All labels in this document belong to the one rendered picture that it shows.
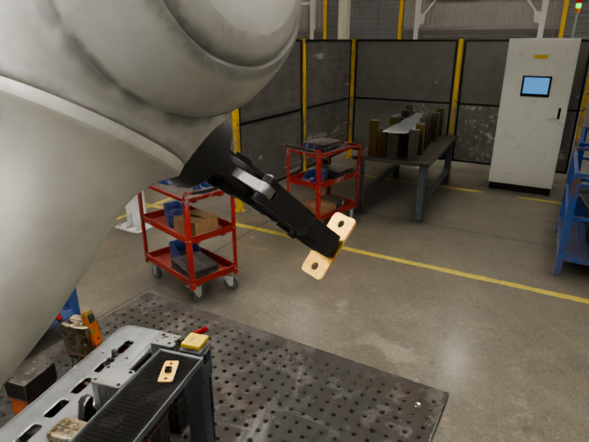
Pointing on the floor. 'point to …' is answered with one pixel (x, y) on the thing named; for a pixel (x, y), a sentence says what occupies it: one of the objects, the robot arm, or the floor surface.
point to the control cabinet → (533, 111)
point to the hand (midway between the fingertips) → (308, 231)
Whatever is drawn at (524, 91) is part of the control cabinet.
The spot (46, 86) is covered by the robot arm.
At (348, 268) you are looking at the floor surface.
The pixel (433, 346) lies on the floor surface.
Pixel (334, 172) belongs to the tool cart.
